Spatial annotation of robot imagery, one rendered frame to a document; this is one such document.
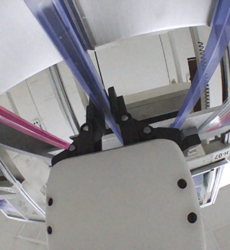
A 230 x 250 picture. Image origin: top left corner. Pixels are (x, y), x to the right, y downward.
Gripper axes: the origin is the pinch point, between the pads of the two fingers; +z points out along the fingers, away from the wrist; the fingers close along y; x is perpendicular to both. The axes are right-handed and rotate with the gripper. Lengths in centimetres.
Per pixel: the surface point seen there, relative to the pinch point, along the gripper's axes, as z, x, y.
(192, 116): 3.3, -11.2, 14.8
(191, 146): -0.1, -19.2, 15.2
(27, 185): 8, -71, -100
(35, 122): 133, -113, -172
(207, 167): -3, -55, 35
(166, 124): 3.1, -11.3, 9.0
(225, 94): 21, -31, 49
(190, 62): 40, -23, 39
